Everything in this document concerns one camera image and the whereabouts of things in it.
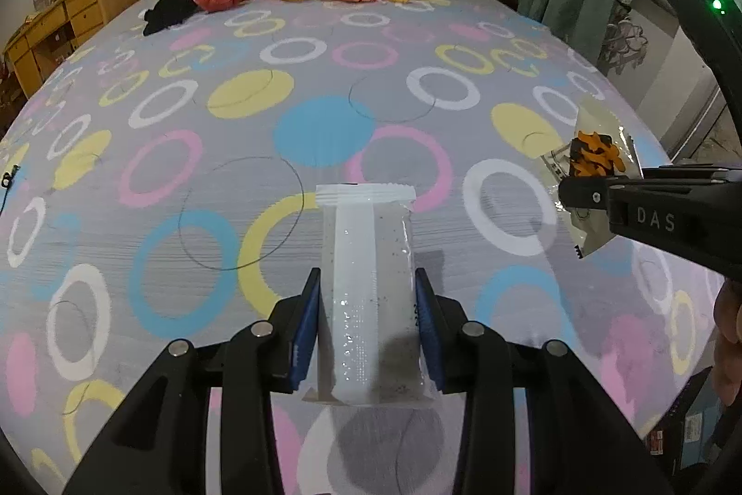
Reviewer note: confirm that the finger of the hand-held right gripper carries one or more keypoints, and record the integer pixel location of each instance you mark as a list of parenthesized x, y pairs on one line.
[(585, 193)]

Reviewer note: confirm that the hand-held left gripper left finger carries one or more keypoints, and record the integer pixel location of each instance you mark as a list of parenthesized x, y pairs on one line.
[(306, 338)]

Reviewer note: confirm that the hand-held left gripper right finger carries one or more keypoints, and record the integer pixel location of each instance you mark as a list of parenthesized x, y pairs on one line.
[(428, 338)]

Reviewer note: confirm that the orange and black snack wrapper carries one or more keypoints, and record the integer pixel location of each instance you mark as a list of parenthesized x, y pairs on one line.
[(597, 153)]

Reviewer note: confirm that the clear plastic packet white strip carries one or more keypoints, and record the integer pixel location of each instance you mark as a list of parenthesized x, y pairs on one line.
[(371, 298)]

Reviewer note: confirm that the person's right hand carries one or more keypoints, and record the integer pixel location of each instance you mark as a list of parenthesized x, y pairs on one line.
[(729, 344)]

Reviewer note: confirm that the floral cloth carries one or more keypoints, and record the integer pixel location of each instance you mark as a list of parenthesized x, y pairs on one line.
[(626, 34)]

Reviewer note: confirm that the circle-print bed sheet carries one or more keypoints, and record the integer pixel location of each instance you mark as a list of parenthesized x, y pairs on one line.
[(232, 182)]

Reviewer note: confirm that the dark box with labels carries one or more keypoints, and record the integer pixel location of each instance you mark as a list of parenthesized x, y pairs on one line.
[(690, 425)]

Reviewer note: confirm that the black and white plush toy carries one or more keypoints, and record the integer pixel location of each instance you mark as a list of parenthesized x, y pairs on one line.
[(171, 8)]

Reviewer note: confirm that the wooden dresser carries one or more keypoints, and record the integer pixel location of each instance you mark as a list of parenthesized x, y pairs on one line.
[(75, 11)]

